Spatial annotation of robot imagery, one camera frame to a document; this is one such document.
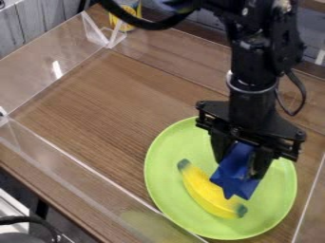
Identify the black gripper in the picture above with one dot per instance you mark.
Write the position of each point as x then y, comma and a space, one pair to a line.
278, 137

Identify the blue star-shaped block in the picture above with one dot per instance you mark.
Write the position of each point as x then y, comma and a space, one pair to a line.
232, 173

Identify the yellow toy banana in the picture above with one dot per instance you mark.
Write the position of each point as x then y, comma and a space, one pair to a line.
207, 193

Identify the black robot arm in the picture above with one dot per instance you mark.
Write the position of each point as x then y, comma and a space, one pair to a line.
267, 49

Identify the green plate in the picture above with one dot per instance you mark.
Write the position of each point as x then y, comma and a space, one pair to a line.
184, 141

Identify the clear acrylic corner bracket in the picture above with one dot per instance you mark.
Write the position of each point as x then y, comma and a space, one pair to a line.
106, 37

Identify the clear acrylic enclosure wall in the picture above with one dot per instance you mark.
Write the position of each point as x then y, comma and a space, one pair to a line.
94, 120

